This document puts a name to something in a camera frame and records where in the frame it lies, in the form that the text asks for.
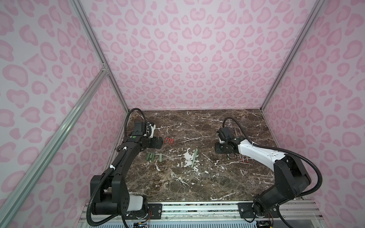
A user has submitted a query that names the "green pen vertical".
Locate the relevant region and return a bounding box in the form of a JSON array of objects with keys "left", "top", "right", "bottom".
[{"left": 191, "top": 148, "right": 199, "bottom": 168}]

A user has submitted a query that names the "diagonal aluminium frame bar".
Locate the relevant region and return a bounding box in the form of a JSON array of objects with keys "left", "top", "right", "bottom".
[{"left": 1, "top": 69, "right": 109, "bottom": 228}]

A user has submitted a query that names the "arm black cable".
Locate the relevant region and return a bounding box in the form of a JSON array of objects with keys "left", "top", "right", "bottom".
[
  {"left": 222, "top": 116, "right": 323, "bottom": 228},
  {"left": 86, "top": 107, "right": 149, "bottom": 227}
]

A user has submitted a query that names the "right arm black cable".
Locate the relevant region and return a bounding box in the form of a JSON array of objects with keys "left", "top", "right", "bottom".
[{"left": 222, "top": 116, "right": 323, "bottom": 228}]

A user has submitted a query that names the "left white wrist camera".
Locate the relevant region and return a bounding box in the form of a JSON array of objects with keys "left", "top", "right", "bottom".
[{"left": 146, "top": 122, "right": 156, "bottom": 138}]

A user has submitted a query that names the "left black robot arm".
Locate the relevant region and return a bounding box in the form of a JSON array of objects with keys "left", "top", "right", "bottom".
[{"left": 86, "top": 122, "right": 163, "bottom": 227}]

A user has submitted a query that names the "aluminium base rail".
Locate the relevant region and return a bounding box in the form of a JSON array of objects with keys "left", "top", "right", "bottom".
[{"left": 76, "top": 200, "right": 326, "bottom": 228}]

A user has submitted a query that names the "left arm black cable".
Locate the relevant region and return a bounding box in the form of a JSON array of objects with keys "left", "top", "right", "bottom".
[{"left": 86, "top": 107, "right": 149, "bottom": 227}]

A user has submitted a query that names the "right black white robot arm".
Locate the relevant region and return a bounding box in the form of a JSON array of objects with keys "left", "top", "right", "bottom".
[{"left": 215, "top": 127, "right": 315, "bottom": 218}]

